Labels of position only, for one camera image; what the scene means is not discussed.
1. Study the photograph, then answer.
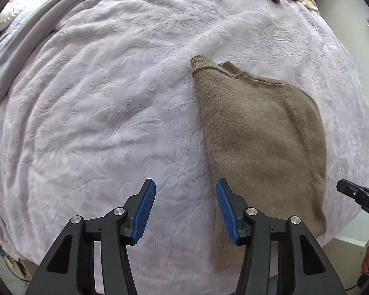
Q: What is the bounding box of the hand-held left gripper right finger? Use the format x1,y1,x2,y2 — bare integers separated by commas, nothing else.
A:
216,178,347,295

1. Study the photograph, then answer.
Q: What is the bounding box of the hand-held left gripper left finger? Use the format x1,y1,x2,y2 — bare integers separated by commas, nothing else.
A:
24,178,157,295

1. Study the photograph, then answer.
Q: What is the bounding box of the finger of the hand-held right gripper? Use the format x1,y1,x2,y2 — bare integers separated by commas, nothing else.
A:
337,178,369,222

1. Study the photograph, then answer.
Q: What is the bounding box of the brown knit sweater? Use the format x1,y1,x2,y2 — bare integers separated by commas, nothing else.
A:
191,55,328,271

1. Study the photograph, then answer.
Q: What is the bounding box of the lavender embossed blanket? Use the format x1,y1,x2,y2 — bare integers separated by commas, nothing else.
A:
0,0,369,295

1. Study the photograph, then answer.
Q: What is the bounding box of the pile of small clutter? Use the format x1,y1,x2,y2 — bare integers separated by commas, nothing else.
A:
0,234,29,283

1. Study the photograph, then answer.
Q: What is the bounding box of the grey bed sheet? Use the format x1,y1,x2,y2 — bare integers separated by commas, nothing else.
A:
0,0,117,114

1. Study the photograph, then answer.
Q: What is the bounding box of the white pillow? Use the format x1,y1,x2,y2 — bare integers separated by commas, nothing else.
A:
0,0,31,34

